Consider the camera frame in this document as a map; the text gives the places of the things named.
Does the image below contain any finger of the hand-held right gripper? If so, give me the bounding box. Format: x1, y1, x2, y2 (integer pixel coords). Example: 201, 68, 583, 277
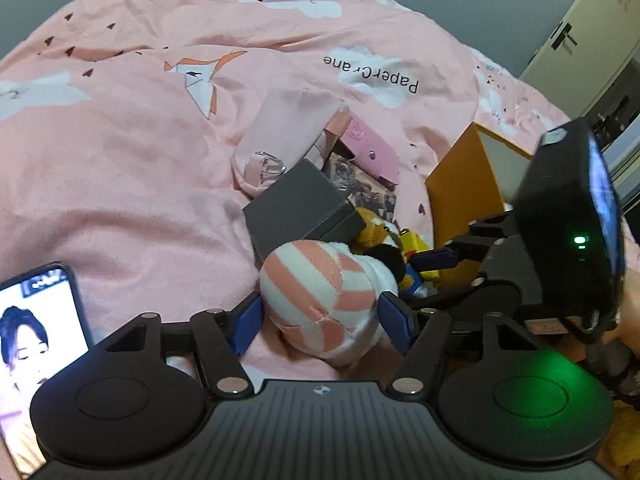
400, 274, 527, 357
410, 214, 523, 274

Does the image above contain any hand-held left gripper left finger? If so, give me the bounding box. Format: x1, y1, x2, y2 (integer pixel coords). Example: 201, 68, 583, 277
97, 292, 266, 397

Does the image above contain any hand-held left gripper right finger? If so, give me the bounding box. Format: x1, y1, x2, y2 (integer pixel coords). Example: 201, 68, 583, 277
377, 290, 545, 397

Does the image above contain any brown dog plush toy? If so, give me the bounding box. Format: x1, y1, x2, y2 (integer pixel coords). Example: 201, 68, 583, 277
350, 207, 442, 297

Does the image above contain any white pink striped plush toy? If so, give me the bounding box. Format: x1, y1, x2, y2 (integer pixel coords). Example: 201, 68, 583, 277
259, 240, 407, 367

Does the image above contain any orange storage box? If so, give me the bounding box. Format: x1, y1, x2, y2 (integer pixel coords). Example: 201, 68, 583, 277
425, 122, 539, 252

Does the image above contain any illustrated cardboard box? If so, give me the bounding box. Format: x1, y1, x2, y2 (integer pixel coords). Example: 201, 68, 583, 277
320, 127, 399, 222

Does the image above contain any dark grey box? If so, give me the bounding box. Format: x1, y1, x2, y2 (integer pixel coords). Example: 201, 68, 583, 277
242, 159, 369, 267

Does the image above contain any pink fabric pouch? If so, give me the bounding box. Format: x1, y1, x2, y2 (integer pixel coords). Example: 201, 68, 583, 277
231, 87, 352, 199

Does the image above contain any pink snap wallet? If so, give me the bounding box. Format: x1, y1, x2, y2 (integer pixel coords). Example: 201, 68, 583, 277
340, 112, 402, 192

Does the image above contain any cream door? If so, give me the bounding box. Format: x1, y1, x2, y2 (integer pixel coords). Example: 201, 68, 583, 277
517, 0, 640, 126

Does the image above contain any smartphone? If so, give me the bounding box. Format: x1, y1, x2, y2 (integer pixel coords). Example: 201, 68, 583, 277
0, 261, 94, 476

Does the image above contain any yellow fuzzy cloth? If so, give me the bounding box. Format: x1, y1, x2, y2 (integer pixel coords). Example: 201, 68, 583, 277
606, 400, 640, 480

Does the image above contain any pink printed blanket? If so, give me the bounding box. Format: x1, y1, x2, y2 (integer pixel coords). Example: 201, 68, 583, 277
0, 0, 576, 386

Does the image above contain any black door handle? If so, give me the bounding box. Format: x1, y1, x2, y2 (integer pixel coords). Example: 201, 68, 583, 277
549, 20, 578, 52

